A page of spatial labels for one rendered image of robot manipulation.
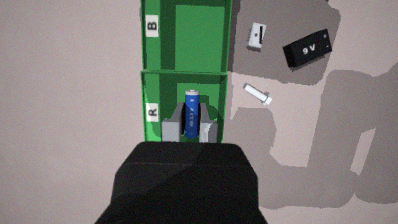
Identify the blue aa battery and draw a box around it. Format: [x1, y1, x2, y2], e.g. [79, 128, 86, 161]
[184, 89, 199, 138]

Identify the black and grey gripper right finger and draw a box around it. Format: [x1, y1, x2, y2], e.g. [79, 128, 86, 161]
[197, 103, 218, 143]

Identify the green three-compartment bin rack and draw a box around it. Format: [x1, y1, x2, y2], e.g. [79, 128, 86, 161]
[140, 0, 232, 143]

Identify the grey metal bolt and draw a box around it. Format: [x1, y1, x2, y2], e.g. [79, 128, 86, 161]
[244, 84, 272, 106]

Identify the black 9v battery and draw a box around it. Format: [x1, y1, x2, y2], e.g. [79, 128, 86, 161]
[282, 29, 332, 67]

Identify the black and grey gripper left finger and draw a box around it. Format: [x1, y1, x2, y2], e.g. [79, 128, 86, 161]
[162, 102, 186, 142]

